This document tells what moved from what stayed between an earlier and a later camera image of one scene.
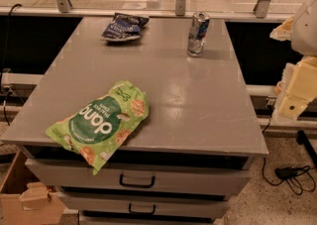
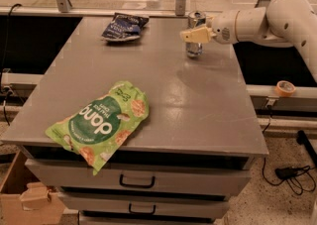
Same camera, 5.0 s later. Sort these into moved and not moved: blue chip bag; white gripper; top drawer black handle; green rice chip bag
Moved: white gripper
Not moved: blue chip bag; top drawer black handle; green rice chip bag
